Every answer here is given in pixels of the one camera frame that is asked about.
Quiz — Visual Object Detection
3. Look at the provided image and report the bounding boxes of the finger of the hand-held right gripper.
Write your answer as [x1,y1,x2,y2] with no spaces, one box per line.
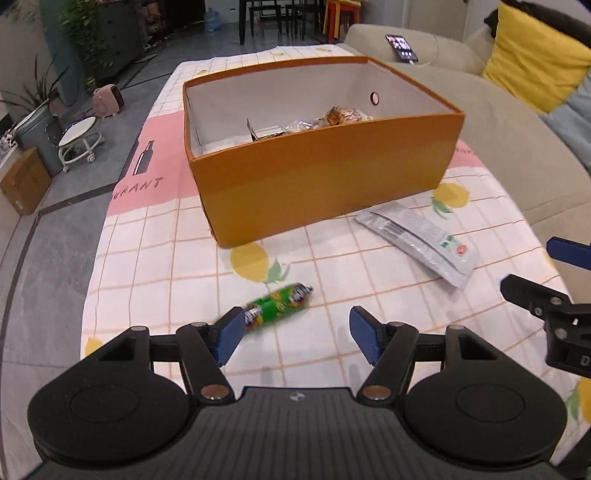
[546,236,591,271]
[500,274,591,320]

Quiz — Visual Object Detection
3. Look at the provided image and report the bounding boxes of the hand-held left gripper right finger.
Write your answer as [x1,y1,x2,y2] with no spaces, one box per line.
[348,305,509,408]

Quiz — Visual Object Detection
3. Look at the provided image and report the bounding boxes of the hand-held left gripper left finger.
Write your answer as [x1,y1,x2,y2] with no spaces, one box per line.
[85,308,245,407]

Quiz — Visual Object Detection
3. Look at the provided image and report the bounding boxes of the green snack packet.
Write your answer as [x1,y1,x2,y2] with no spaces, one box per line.
[243,281,314,334]

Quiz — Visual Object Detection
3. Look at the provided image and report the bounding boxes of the orange cardboard box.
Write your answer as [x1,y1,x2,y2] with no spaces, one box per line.
[182,56,465,249]

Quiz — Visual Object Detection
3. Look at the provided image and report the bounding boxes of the checked lemon print tablecloth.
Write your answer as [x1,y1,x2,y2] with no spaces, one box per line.
[81,41,591,418]

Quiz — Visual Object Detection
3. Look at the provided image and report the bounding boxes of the grey foil snack packet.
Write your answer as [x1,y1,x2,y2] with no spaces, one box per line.
[355,202,481,289]

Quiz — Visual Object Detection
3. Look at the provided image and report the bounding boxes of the light blue pillow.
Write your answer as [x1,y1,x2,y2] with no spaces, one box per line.
[540,74,591,175]

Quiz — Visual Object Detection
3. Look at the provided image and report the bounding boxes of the beige sofa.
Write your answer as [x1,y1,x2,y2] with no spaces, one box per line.
[344,23,591,259]

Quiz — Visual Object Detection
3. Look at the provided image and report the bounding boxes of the yellow pillow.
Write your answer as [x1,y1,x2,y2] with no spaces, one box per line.
[482,2,591,114]

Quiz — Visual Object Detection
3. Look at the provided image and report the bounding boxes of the dark edged snack packet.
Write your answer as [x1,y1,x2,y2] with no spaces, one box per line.
[246,117,288,142]

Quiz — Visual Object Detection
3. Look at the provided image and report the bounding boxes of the clear snack packet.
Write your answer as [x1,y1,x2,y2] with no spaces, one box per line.
[281,117,325,135]

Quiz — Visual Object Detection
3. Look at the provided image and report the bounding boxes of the brown pastry packet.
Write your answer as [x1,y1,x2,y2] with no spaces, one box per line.
[323,105,373,127]

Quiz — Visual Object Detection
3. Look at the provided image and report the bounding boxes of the white wheeled stool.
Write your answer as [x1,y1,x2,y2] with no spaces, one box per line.
[58,116,105,174]

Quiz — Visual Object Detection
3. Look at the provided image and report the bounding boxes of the brown cardboard box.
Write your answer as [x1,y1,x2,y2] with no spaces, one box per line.
[0,148,53,216]

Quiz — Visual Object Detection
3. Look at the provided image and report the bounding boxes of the pink space heater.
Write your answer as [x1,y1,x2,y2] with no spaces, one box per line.
[92,84,126,119]

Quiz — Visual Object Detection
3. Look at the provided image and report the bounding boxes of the black smartphone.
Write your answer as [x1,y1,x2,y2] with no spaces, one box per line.
[385,33,420,64]

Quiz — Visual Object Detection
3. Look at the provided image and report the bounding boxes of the grey trash bin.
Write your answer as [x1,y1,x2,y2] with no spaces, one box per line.
[14,108,64,177]

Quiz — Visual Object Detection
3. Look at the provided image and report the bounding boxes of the long leaf potted plant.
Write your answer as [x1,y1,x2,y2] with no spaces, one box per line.
[0,55,71,121]

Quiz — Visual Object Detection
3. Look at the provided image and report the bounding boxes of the stacked orange stools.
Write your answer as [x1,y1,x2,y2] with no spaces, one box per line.
[323,0,364,40]

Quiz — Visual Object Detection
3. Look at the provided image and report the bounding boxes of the dark grey dresser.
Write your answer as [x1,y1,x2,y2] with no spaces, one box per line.
[95,0,145,80]

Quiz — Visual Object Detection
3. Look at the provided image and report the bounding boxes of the black dining table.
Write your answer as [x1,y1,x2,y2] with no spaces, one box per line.
[238,0,326,45]

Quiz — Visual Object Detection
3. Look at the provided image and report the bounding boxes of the trailing green plant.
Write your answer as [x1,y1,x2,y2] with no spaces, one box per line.
[60,0,116,71]

